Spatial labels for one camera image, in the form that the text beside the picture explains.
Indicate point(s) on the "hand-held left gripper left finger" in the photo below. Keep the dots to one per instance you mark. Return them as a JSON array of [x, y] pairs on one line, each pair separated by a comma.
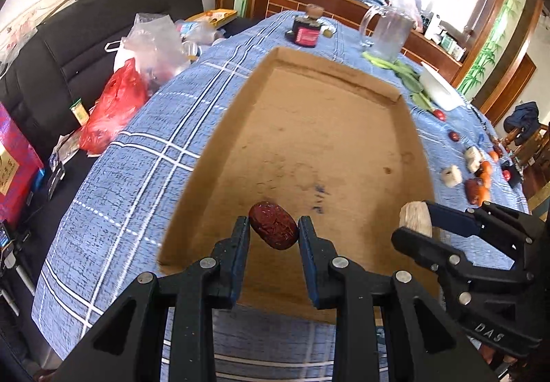
[[241, 266]]

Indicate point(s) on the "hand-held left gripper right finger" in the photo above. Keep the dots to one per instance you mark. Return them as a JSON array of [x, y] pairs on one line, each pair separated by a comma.
[[310, 270]]

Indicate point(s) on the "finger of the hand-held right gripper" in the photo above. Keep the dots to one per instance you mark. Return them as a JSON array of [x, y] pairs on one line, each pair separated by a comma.
[[425, 249], [455, 221]]

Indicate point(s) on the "beige cake piece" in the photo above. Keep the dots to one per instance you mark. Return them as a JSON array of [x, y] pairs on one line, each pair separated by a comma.
[[417, 221]]

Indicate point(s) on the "wrinkled red date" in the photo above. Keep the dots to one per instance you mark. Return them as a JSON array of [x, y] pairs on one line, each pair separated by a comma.
[[273, 225]]

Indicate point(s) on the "shallow cardboard tray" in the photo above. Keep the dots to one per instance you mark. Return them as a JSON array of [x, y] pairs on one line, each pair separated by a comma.
[[322, 128]]

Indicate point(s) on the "white cake piece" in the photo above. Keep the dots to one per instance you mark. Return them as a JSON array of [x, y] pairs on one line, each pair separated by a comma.
[[472, 158], [451, 175]]

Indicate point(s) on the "small red date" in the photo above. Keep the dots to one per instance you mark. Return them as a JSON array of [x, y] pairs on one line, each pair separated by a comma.
[[507, 174], [439, 114], [453, 135]]

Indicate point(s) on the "small black box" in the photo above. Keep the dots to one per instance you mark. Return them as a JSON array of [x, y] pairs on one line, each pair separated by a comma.
[[514, 181]]

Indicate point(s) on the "dark brown date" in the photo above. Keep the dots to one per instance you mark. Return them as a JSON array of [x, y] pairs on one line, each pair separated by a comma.
[[498, 148]]

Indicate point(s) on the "wooden chair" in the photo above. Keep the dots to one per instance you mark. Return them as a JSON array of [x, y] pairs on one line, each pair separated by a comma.
[[530, 148]]

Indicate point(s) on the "dark blue jacket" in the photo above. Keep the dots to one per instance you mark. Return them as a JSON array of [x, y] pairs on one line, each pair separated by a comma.
[[522, 118]]

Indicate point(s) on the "white bowl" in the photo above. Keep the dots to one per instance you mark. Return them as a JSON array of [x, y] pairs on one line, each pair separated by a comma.
[[440, 90]]

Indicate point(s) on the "blue plaid tablecloth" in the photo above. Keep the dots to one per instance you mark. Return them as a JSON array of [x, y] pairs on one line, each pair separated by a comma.
[[142, 176]]

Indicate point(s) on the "brown wooden door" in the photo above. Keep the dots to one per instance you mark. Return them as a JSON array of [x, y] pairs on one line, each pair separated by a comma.
[[511, 85]]

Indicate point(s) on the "green vegetable leaves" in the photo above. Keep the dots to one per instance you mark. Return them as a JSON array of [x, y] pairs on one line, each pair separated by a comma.
[[404, 73]]

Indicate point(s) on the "white kitchen appliance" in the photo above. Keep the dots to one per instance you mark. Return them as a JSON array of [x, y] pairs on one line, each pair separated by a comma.
[[434, 25]]

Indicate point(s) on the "clear glass pitcher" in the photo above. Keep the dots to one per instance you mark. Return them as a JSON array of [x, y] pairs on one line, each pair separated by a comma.
[[391, 34]]

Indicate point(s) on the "red plastic bag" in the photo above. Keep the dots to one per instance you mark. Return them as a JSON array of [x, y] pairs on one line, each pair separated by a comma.
[[114, 107]]

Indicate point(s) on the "small green olive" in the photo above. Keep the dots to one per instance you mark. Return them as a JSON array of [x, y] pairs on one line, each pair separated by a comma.
[[328, 33]]

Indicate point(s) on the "crumpled clear packaging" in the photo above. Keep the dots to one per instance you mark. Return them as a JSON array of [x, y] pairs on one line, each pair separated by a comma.
[[197, 36]]

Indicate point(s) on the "dark bottle with pink label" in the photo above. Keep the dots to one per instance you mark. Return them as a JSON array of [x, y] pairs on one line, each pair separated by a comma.
[[307, 34]]

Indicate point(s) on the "white plastic bag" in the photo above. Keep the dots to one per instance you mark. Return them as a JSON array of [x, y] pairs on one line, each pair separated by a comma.
[[122, 60]]

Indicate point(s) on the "clear plastic bag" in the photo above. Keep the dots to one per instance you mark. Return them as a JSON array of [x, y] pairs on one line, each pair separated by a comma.
[[154, 42]]

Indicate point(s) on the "pink gift box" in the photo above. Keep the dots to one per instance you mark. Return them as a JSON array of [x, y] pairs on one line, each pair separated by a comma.
[[17, 158]]

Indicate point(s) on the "yellow flat box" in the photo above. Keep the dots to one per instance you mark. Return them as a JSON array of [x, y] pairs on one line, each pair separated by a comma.
[[215, 17]]

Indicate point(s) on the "black sofa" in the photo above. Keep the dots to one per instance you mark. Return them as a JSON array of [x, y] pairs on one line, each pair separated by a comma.
[[56, 51]]

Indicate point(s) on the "camera tripod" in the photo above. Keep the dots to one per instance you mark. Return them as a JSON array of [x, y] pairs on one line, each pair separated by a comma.
[[8, 242]]

